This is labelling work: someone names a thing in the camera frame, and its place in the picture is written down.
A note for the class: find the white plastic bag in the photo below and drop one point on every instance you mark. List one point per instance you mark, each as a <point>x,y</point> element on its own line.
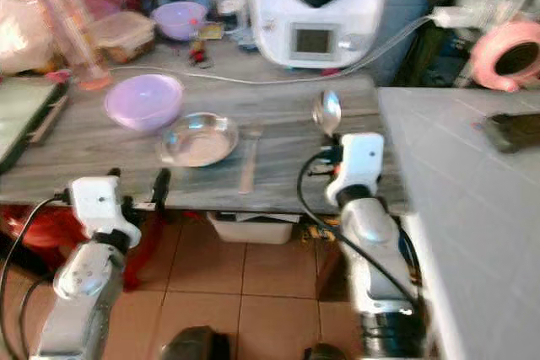
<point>21,40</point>

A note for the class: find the pink tape roll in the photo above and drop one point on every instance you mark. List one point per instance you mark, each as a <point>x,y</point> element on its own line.
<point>488,61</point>

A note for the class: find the white kitchen food processor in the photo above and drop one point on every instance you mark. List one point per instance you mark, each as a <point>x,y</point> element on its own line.
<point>329,14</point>

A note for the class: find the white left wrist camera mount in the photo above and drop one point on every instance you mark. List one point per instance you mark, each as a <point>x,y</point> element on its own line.
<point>97,201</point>

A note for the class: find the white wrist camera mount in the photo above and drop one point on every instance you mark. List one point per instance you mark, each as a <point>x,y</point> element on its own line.
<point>359,162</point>
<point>97,201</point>

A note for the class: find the white power plug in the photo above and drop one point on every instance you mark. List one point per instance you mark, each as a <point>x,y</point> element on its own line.
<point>456,16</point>

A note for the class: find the dark right robot foot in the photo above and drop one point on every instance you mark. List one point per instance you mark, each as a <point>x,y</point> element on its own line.
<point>324,352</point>

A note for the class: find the flat steel cutlery piece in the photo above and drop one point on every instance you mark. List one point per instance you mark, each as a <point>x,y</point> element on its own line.
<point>248,164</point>

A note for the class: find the steel spoon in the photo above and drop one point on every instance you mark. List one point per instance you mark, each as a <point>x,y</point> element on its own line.
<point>326,111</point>

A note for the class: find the red plastic bag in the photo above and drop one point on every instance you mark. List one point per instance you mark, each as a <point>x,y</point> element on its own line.
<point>34,233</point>

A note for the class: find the white plastic tub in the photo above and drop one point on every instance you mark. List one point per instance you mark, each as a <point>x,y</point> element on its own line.
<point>249,228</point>

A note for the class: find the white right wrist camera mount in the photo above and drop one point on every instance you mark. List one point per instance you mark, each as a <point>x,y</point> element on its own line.
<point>359,162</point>

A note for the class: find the small purple bowl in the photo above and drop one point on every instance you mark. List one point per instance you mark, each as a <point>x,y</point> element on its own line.
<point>179,19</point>

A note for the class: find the large purple plastic bowl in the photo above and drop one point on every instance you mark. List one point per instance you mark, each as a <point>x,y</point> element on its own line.
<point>143,100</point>

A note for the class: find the pink transparent drink bottle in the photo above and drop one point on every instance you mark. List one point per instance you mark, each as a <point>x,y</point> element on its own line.
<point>69,31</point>

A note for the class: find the dark left robot foot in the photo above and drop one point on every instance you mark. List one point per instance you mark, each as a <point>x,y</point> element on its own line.
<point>194,345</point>

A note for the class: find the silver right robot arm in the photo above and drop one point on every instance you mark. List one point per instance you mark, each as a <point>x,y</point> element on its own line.
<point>381,263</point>

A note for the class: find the clear plastic food container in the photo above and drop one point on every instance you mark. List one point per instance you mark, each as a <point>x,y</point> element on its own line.
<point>123,35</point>

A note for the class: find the dark robot foot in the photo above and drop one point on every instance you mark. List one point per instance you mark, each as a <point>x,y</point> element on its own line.
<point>324,352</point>
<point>194,345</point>

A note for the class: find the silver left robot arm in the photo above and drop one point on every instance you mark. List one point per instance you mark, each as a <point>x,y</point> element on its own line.
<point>86,280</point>

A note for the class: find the shallow steel bowl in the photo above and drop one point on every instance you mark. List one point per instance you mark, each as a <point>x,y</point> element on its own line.
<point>198,141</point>

